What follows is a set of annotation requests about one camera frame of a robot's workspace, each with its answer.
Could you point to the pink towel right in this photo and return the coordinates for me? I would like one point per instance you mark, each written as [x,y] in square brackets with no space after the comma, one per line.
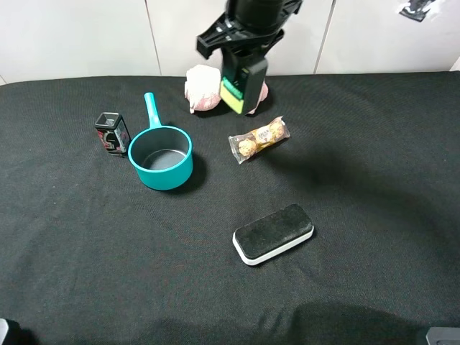
[262,96]

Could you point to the black table cloth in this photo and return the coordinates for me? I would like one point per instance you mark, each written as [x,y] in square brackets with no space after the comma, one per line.
[91,255]

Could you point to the black tin box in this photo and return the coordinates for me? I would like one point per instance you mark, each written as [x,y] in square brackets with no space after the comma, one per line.
[113,133]

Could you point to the pink towel left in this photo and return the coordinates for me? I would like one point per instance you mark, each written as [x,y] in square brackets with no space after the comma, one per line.
[201,88]

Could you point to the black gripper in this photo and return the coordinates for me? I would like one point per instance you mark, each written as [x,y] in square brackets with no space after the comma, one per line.
[234,36]

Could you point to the black whiteboard eraser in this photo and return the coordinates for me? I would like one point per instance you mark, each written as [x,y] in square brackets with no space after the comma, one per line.
[272,235]

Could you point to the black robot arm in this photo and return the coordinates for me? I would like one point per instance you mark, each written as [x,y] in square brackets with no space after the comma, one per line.
[261,14]

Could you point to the teal saucepan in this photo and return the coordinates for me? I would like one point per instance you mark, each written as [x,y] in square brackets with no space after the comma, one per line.
[161,154]

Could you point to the dark grey pump bottle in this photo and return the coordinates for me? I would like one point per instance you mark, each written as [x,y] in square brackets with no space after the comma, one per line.
[242,78]

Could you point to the gold chocolate candy pack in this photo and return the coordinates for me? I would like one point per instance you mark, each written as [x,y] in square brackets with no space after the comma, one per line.
[245,146]

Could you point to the pink towel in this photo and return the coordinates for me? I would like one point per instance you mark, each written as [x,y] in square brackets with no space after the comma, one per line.
[201,88]
[262,96]

